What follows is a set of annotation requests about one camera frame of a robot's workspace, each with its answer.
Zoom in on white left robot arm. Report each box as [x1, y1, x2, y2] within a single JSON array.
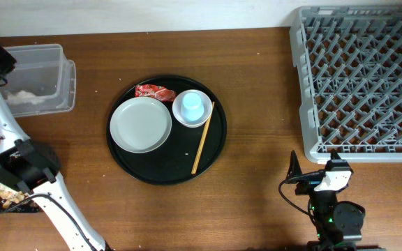
[[0, 46, 110, 250]]

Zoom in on pink bowl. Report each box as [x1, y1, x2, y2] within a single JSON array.
[[172, 89, 213, 128]]

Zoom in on grey plate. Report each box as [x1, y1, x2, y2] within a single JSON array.
[[108, 97, 172, 153]]

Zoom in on round black tray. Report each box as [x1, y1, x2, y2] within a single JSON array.
[[106, 75, 227, 185]]

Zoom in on white tissue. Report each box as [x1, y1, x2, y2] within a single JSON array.
[[6, 90, 45, 105]]

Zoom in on clear plastic bin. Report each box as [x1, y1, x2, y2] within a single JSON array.
[[0, 44, 77, 117]]

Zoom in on grey dishwasher rack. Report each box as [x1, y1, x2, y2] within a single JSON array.
[[290, 6, 402, 164]]

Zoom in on light blue cup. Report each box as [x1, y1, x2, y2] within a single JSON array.
[[181, 92, 204, 121]]

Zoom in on rice and nutshell scraps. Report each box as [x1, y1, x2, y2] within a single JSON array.
[[0, 183, 27, 209]]

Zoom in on wooden chopstick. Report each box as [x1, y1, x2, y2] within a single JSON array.
[[191, 112, 213, 175]]

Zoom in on red snack wrapper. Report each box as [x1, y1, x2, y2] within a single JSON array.
[[135, 84, 177, 102]]

